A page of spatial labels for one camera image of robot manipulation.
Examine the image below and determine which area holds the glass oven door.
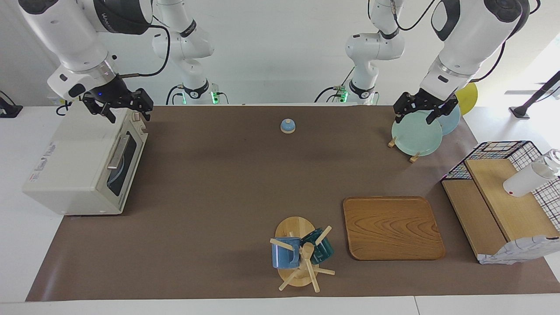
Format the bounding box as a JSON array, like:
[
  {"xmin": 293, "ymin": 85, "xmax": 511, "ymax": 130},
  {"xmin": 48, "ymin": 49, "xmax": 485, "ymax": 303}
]
[{"xmin": 106, "ymin": 124, "xmax": 148, "ymax": 198}]

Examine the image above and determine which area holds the cream toaster oven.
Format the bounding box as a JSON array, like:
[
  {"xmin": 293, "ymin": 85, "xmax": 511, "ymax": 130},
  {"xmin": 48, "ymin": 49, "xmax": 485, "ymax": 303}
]
[{"xmin": 23, "ymin": 106, "xmax": 148, "ymax": 216}]

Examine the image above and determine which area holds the light blue plate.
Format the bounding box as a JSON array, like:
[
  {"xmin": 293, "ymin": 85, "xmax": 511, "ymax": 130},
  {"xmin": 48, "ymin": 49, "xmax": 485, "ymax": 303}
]
[{"xmin": 433, "ymin": 105, "xmax": 461, "ymax": 136}]

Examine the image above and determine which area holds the pale green plate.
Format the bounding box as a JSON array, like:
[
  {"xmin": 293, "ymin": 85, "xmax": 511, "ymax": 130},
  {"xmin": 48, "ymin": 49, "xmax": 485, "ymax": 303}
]
[{"xmin": 392, "ymin": 109, "xmax": 443, "ymax": 157}]

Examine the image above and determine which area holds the yellow plate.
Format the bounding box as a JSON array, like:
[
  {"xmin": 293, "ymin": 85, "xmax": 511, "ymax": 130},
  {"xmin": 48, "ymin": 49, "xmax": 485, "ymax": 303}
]
[{"xmin": 455, "ymin": 83, "xmax": 479, "ymax": 115}]

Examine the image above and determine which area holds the wooden plate rack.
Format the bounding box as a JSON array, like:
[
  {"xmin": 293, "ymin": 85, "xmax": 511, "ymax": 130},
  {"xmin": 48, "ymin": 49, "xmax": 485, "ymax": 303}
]
[{"xmin": 388, "ymin": 136, "xmax": 420, "ymax": 163}]

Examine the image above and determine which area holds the black stand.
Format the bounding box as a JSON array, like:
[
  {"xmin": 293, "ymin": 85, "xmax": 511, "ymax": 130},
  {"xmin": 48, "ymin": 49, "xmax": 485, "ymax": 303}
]
[{"xmin": 510, "ymin": 71, "xmax": 560, "ymax": 119}]

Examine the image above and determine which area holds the brown table mat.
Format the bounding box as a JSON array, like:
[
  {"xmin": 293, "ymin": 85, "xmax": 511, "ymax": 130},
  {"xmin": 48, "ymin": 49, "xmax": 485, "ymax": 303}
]
[{"xmin": 25, "ymin": 105, "xmax": 560, "ymax": 302}]

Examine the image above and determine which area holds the wooden serving tray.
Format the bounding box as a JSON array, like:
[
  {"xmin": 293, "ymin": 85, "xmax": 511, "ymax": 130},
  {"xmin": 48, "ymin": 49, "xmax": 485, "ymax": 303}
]
[{"xmin": 343, "ymin": 196, "xmax": 446, "ymax": 261}]

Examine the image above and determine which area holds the white cup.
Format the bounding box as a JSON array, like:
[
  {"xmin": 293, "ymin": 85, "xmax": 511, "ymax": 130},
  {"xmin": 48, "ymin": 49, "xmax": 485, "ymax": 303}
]
[{"xmin": 503, "ymin": 149, "xmax": 560, "ymax": 197}]

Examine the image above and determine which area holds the wooden shelf box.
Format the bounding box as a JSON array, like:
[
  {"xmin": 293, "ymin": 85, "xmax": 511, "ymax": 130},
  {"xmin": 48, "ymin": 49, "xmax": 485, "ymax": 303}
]
[{"xmin": 442, "ymin": 158, "xmax": 560, "ymax": 263}]

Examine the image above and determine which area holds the wooden mug tree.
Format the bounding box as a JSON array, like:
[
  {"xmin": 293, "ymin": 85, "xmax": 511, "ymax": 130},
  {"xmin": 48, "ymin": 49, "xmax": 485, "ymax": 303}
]
[{"xmin": 269, "ymin": 217, "xmax": 336, "ymax": 293}]

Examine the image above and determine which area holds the dark green mug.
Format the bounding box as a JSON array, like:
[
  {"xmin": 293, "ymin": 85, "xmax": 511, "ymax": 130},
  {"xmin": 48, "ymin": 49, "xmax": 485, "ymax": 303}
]
[{"xmin": 301, "ymin": 228, "xmax": 334, "ymax": 265}]

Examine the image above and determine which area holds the white patterned cloth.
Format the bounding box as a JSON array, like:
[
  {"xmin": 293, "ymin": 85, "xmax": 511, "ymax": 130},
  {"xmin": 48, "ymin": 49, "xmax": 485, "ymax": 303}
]
[{"xmin": 478, "ymin": 235, "xmax": 560, "ymax": 265}]

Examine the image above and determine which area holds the blue mug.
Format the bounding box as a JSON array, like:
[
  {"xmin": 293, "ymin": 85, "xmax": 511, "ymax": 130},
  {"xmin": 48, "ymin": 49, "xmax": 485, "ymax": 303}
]
[{"xmin": 272, "ymin": 238, "xmax": 301, "ymax": 269}]

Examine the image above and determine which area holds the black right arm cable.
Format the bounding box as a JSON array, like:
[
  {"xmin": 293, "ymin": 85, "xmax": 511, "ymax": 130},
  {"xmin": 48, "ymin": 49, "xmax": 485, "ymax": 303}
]
[{"xmin": 117, "ymin": 24, "xmax": 171, "ymax": 78}]

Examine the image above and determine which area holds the black base cable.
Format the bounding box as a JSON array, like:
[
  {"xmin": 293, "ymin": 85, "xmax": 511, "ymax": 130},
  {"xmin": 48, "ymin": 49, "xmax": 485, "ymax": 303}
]
[
  {"xmin": 314, "ymin": 86, "xmax": 346, "ymax": 103},
  {"xmin": 166, "ymin": 84, "xmax": 183, "ymax": 105}
]

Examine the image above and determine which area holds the black wire basket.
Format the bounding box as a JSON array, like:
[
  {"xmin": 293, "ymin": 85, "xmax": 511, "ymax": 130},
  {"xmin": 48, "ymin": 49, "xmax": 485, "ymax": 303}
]
[{"xmin": 441, "ymin": 141, "xmax": 560, "ymax": 232}]

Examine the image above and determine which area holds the black clamp mount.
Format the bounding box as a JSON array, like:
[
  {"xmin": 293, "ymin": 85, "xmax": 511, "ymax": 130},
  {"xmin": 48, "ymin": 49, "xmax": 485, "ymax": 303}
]
[{"xmin": 0, "ymin": 91, "xmax": 23, "ymax": 119}]

